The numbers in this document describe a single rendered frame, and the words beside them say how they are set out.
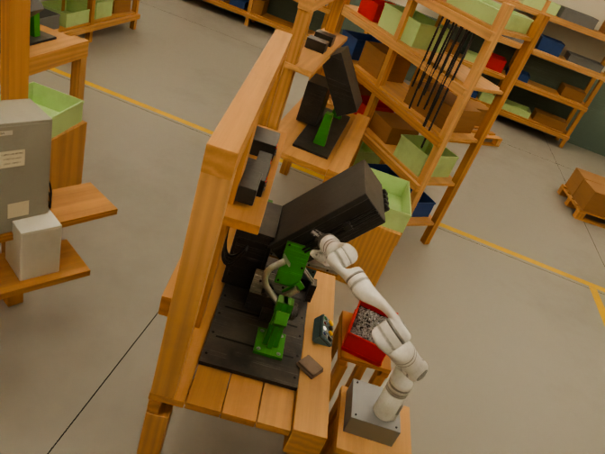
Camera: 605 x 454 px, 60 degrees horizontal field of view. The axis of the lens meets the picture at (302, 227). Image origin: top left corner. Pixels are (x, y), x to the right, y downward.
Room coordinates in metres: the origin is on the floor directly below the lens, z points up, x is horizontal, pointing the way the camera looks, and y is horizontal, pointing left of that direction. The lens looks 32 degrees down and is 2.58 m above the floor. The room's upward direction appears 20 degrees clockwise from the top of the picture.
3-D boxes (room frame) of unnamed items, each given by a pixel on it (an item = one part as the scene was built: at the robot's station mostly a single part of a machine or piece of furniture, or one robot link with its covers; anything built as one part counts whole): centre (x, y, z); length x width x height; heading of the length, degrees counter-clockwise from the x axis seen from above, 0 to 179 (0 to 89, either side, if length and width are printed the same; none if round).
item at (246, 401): (2.05, 0.05, 0.44); 1.49 x 0.70 x 0.88; 6
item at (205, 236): (2.02, 0.35, 1.36); 1.49 x 0.09 x 0.97; 6
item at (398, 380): (1.53, -0.57, 1.19); 0.09 x 0.09 x 0.17; 49
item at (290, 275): (1.99, -0.02, 1.17); 0.13 x 0.12 x 0.20; 6
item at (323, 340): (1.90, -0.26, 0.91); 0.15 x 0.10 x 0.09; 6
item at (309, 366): (1.65, -0.24, 0.91); 0.10 x 0.08 x 0.03; 57
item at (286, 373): (2.05, 0.05, 0.89); 1.10 x 0.42 x 0.02; 6
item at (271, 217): (2.15, 0.20, 1.07); 0.30 x 0.18 x 0.34; 6
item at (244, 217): (2.03, 0.31, 1.52); 0.90 x 0.25 x 0.04; 6
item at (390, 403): (1.53, -0.57, 1.03); 0.09 x 0.09 x 0.17; 6
